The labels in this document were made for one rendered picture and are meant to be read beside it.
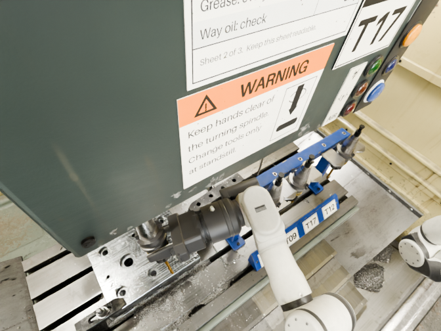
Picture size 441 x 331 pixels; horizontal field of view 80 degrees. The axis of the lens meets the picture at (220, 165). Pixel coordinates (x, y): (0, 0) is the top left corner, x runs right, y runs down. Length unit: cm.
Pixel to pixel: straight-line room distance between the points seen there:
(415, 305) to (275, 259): 83
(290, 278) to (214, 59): 47
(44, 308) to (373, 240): 128
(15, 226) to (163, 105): 150
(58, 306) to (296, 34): 98
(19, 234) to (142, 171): 142
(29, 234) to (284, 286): 128
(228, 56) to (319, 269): 115
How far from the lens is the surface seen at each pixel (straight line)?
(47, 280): 108
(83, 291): 102
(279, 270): 57
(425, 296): 136
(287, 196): 76
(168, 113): 18
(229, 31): 17
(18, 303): 140
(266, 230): 55
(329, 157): 90
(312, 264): 124
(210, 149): 23
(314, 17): 23
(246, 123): 24
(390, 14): 33
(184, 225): 60
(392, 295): 145
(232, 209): 58
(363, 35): 30
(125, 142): 18
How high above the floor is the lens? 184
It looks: 52 degrees down
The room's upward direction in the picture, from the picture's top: 7 degrees clockwise
